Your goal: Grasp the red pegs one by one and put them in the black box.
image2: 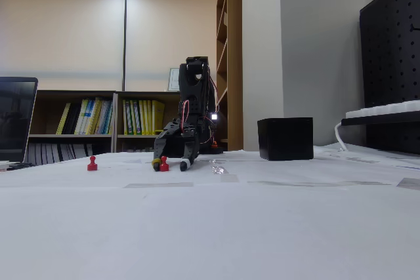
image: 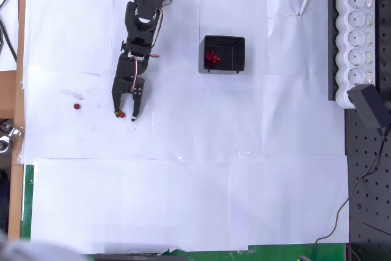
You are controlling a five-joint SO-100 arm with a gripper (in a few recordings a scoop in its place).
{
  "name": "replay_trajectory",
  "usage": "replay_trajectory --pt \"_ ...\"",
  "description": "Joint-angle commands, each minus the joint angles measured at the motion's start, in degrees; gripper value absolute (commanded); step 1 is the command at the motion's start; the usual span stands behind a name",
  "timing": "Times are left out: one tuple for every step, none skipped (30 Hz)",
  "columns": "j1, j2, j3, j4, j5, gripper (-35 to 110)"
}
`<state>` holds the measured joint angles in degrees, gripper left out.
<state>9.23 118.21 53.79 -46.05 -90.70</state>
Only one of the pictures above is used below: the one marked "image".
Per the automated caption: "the black open box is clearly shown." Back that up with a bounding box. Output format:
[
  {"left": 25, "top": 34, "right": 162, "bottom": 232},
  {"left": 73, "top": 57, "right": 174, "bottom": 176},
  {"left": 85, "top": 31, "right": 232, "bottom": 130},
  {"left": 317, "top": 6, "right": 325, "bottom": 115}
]
[{"left": 198, "top": 35, "right": 246, "bottom": 75}]

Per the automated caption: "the wooden table edge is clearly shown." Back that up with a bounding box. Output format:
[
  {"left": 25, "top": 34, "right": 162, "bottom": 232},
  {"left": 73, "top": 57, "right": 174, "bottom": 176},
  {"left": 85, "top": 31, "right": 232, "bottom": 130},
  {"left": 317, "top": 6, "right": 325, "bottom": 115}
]
[{"left": 6, "top": 0, "right": 27, "bottom": 240}]

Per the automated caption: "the white paper table cover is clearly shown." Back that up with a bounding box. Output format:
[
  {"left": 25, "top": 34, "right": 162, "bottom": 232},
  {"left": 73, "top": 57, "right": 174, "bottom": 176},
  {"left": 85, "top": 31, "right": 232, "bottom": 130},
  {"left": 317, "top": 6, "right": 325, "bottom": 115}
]
[{"left": 20, "top": 0, "right": 351, "bottom": 255}]

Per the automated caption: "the silver metal clamp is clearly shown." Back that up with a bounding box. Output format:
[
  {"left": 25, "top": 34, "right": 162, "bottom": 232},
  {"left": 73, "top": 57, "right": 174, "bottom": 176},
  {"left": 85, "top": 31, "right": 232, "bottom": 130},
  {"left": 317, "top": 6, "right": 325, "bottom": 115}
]
[{"left": 0, "top": 122, "right": 23, "bottom": 153}]

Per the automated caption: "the green cutting mat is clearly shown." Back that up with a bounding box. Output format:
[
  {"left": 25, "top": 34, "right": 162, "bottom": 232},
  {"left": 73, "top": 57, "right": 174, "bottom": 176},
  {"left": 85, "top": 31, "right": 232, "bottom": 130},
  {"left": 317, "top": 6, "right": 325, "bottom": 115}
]
[{"left": 20, "top": 164, "right": 348, "bottom": 261}]

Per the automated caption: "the blurry grey object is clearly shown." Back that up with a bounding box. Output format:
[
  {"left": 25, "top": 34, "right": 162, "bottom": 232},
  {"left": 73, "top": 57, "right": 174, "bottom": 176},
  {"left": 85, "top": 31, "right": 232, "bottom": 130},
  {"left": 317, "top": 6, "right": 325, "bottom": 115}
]
[{"left": 0, "top": 229, "right": 86, "bottom": 261}]

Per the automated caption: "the white power strip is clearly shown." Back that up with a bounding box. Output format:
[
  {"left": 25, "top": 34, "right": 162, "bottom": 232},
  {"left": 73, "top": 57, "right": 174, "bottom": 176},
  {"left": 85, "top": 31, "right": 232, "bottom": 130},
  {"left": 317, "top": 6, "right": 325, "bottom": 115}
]
[{"left": 335, "top": 0, "right": 376, "bottom": 109}]

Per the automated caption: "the black power adapter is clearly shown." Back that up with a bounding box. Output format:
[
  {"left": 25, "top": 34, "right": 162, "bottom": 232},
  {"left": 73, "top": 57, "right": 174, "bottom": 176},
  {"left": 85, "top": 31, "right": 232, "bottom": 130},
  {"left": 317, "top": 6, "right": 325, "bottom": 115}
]
[{"left": 347, "top": 84, "right": 389, "bottom": 130}]

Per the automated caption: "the black pegboard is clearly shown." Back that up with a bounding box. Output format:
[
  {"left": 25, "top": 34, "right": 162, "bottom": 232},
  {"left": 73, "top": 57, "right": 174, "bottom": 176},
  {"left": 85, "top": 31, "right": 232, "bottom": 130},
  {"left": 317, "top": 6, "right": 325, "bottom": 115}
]
[{"left": 344, "top": 0, "right": 391, "bottom": 261}]

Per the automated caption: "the thin black adapter cable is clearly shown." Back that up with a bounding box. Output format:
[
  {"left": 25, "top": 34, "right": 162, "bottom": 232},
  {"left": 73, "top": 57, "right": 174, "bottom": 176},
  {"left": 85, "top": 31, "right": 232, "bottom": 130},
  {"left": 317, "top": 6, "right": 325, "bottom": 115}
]
[{"left": 311, "top": 126, "right": 389, "bottom": 257}]

